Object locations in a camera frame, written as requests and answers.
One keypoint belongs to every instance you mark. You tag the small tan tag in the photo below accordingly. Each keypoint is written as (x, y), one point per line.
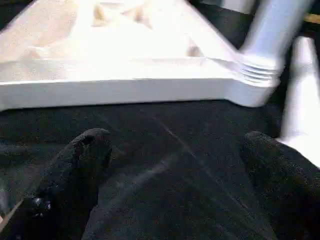
(312, 18)

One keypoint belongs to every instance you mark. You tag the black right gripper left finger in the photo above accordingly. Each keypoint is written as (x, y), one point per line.
(62, 195)

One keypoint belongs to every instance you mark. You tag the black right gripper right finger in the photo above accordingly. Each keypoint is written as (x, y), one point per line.
(287, 190)

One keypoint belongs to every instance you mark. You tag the black mat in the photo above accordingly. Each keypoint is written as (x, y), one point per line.
(175, 150)

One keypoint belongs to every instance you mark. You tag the white plastic table top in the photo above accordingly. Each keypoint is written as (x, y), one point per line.
(100, 62)

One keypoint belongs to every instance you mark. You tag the white plastic table leg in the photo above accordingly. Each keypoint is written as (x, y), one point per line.
(272, 30)
(302, 100)

